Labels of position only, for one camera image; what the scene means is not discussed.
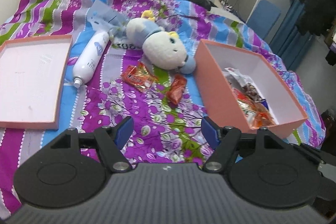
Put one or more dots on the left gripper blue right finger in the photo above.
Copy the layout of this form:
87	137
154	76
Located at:
211	132

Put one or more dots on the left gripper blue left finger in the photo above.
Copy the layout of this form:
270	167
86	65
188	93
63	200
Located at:
123	131

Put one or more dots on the clear red spicy strips packet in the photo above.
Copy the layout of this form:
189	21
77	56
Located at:
256	114

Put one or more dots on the small red sausage snack packet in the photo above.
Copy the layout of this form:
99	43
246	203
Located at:
175	92

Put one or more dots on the white shrimp flavour snack bag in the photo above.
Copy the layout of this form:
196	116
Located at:
243	83

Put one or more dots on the red orange snack packet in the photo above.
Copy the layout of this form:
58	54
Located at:
139	77

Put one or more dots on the pink cardboard box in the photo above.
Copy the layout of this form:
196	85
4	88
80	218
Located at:
218	98

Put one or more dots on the colourful striped floral bedspread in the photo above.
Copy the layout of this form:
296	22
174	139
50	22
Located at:
161	133

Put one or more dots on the white spray bottle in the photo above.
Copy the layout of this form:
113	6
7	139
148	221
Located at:
87	62

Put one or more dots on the white blue plush toy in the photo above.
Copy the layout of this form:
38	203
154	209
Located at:
163	49

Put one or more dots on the pink box lid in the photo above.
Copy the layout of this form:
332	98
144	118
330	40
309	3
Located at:
32	77

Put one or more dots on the light blue plastic bag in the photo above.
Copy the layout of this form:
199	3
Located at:
104	18

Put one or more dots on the blue curtain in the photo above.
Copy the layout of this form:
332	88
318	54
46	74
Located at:
288	43

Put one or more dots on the blue folded chair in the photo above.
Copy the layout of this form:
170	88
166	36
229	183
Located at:
263	18

